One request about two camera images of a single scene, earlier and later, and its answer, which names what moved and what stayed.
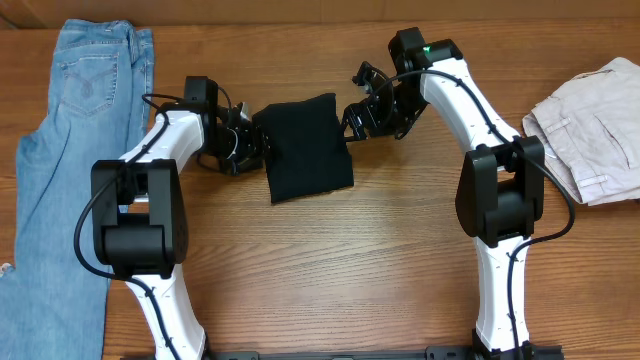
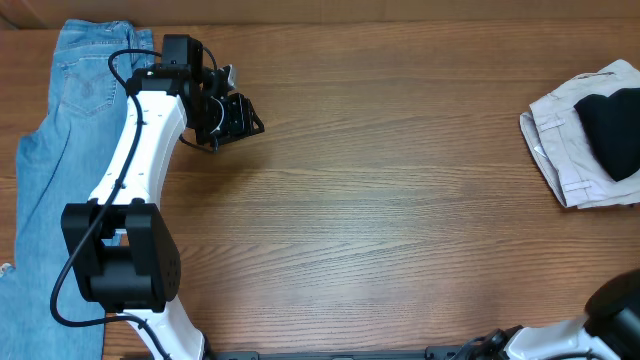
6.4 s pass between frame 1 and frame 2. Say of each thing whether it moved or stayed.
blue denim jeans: stayed
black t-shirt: moved
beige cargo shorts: stayed
